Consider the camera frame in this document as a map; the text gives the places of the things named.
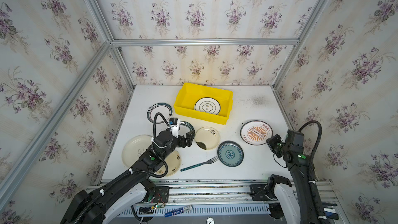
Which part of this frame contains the orange sunburst plate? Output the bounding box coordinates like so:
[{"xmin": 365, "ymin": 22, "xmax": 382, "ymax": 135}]
[{"xmin": 240, "ymin": 120, "xmax": 273, "ymax": 146}]

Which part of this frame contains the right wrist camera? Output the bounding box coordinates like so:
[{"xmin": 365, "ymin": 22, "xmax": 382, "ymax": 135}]
[{"xmin": 285, "ymin": 130, "xmax": 305, "ymax": 149}]

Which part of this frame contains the green-handled fork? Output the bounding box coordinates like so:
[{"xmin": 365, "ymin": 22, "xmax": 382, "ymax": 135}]
[{"xmin": 180, "ymin": 157, "xmax": 219, "ymax": 172}]

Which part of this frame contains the cream floral plate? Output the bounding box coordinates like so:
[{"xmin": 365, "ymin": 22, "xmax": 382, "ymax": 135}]
[{"xmin": 165, "ymin": 150, "xmax": 181, "ymax": 176}]

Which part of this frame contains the white plate black outline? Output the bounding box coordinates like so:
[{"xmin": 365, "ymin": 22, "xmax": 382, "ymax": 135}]
[{"xmin": 194, "ymin": 97, "xmax": 221, "ymax": 115}]

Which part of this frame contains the teal patterned plate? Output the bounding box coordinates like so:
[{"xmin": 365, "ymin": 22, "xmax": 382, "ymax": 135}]
[{"xmin": 217, "ymin": 141, "xmax": 244, "ymax": 168}]

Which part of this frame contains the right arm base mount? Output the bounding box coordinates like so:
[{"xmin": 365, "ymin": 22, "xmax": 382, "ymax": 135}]
[{"xmin": 249, "ymin": 174, "xmax": 292, "ymax": 219}]

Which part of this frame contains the plain cream plate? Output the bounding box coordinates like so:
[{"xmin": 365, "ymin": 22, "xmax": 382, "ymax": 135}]
[{"xmin": 121, "ymin": 135, "xmax": 152, "ymax": 168}]

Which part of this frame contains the blue marker pen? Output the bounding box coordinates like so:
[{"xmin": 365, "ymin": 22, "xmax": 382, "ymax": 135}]
[{"xmin": 164, "ymin": 205, "xmax": 193, "ymax": 217}]

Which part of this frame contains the cream plate with dark leaf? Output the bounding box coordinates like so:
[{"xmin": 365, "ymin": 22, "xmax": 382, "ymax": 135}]
[{"xmin": 195, "ymin": 127, "xmax": 221, "ymax": 150}]

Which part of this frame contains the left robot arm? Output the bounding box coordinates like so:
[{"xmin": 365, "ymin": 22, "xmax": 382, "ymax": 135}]
[{"xmin": 61, "ymin": 118, "xmax": 195, "ymax": 224}]

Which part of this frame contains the green-rimmed plate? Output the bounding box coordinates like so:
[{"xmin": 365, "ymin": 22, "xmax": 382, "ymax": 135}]
[{"xmin": 146, "ymin": 103, "xmax": 174, "ymax": 123}]

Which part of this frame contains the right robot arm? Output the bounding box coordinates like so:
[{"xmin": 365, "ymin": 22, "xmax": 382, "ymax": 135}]
[{"xmin": 265, "ymin": 120, "xmax": 329, "ymax": 224}]

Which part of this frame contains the yellow plastic bin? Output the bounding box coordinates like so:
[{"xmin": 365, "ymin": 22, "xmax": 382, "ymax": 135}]
[{"xmin": 174, "ymin": 83, "xmax": 233, "ymax": 125}]

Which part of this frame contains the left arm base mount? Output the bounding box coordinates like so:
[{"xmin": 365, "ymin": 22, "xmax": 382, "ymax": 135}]
[{"xmin": 130, "ymin": 186, "xmax": 170, "ymax": 223}]

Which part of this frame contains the green text-rimmed white plate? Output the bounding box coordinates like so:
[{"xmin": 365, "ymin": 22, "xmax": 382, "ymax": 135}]
[{"xmin": 179, "ymin": 121, "xmax": 195, "ymax": 136}]

